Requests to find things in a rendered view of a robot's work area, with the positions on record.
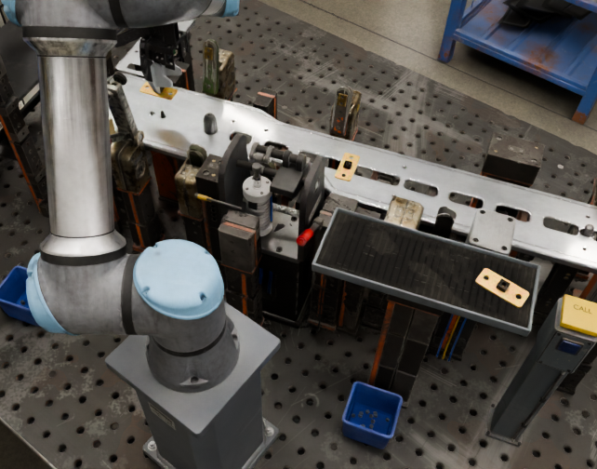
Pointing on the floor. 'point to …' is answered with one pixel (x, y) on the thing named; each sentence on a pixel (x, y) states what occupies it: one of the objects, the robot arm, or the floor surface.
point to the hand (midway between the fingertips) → (157, 85)
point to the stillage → (540, 40)
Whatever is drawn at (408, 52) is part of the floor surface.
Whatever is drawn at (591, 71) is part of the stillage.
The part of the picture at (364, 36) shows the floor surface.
